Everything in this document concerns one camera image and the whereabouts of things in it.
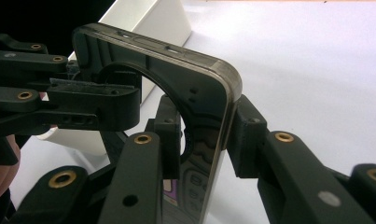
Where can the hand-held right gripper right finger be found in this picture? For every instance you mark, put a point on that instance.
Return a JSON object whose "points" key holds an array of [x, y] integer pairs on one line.
{"points": [[288, 174]]}

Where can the white rectangular plastic container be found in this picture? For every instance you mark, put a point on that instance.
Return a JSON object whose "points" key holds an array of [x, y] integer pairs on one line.
{"points": [[164, 21]]}

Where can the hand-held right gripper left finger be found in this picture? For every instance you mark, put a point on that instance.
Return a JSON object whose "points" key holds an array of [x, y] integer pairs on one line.
{"points": [[139, 174]]}

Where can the white board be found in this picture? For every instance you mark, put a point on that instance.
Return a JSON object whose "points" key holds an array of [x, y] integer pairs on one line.
{"points": [[300, 77]]}

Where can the patterned phone case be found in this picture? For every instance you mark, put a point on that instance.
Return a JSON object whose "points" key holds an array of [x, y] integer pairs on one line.
{"points": [[188, 74]]}

